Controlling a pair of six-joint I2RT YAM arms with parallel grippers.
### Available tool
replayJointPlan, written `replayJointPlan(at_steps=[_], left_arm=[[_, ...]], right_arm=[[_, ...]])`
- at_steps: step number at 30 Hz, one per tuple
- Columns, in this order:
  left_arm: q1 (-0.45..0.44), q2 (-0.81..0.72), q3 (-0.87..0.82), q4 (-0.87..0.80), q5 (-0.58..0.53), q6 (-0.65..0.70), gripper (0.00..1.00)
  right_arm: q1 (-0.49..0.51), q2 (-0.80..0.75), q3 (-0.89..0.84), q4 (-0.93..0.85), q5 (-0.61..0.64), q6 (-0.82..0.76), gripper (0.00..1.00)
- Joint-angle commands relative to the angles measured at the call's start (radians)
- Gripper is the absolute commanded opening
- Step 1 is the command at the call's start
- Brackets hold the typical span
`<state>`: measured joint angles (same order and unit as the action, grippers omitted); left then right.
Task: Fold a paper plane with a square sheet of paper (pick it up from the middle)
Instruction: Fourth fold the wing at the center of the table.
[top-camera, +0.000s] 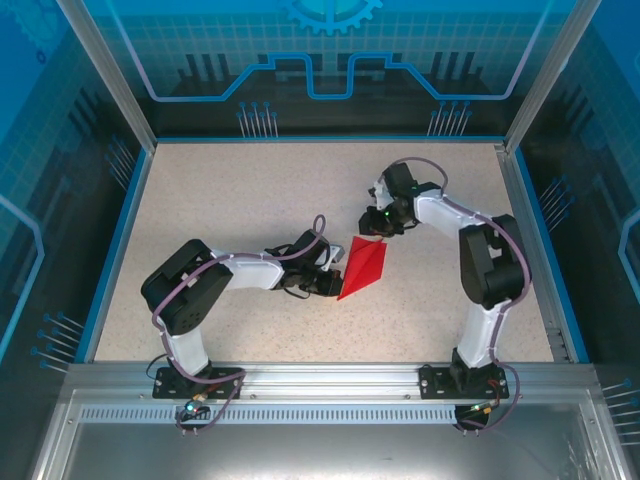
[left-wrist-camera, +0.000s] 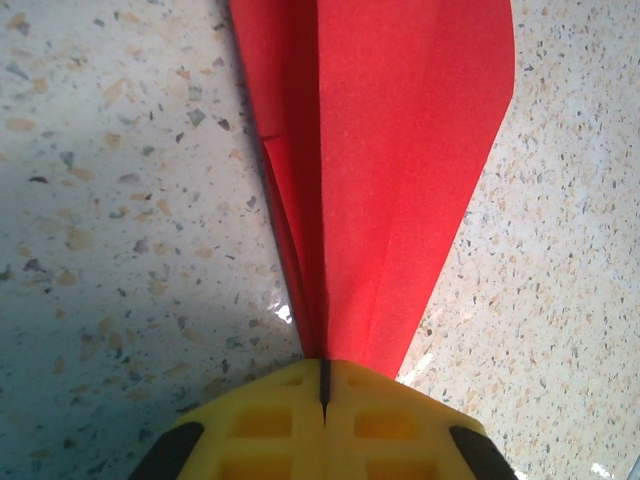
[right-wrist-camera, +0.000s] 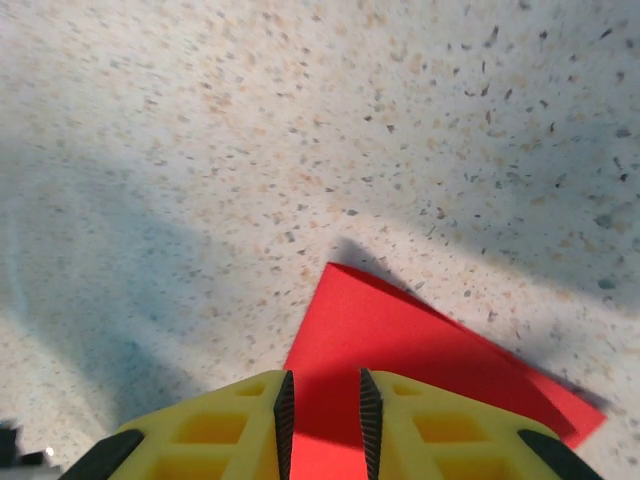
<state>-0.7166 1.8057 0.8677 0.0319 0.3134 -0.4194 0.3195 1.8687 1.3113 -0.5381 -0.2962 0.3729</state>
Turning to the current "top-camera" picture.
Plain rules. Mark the red square cloth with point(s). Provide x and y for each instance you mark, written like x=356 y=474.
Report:
x=365 y=265

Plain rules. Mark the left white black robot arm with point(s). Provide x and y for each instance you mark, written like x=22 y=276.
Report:
x=185 y=290

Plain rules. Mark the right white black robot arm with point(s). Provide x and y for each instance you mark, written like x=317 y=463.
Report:
x=490 y=270

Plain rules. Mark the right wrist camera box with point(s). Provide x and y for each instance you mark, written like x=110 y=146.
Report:
x=381 y=195

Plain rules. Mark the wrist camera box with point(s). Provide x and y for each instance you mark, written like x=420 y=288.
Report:
x=381 y=195
x=336 y=254

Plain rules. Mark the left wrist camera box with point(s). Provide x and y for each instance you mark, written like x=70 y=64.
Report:
x=336 y=254

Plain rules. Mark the aluminium mounting rail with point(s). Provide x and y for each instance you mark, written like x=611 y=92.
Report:
x=325 y=380

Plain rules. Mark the aluminium side rail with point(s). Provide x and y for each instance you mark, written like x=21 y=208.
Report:
x=522 y=210

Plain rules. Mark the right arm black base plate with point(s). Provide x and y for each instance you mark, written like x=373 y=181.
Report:
x=435 y=382

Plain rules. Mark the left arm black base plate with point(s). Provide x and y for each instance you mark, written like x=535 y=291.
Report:
x=225 y=387

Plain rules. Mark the blue side frame strip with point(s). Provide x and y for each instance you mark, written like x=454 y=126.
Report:
x=116 y=250

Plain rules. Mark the aluminium frame post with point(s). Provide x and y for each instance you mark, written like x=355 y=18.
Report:
x=547 y=75
x=110 y=75

